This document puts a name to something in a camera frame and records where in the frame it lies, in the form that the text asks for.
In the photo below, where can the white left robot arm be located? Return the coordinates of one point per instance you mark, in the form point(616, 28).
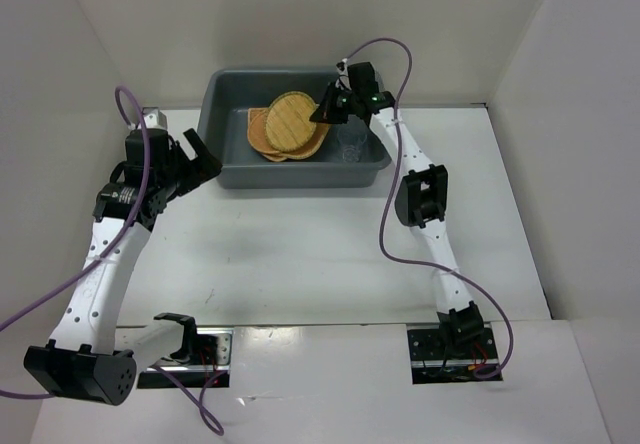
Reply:
point(83, 359)

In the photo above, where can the round green-rimmed bamboo tray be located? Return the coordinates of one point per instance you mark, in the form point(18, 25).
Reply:
point(288, 126)

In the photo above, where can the grey plastic bin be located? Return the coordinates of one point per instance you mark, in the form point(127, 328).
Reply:
point(230, 95)

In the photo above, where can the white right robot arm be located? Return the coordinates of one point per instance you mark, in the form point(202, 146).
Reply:
point(420, 194)

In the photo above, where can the round tan woven tray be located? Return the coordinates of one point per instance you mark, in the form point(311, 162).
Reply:
point(257, 137)

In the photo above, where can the clear plastic cup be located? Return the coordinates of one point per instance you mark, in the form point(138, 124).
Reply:
point(351, 142)

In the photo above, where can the square woven tray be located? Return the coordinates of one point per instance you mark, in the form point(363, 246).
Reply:
point(312, 146)

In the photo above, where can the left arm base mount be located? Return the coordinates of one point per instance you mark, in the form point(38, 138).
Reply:
point(200, 354)

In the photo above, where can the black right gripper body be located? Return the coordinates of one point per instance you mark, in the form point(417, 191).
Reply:
point(345, 106)

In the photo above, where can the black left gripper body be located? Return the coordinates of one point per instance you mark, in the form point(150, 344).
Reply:
point(173, 176)

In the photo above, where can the triangular woven tray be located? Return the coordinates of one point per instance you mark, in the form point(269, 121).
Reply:
point(271, 158)

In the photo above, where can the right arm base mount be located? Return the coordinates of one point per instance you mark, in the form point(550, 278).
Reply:
point(434, 362)

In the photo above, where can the aluminium table edge rail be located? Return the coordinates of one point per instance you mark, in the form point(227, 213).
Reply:
point(154, 118)

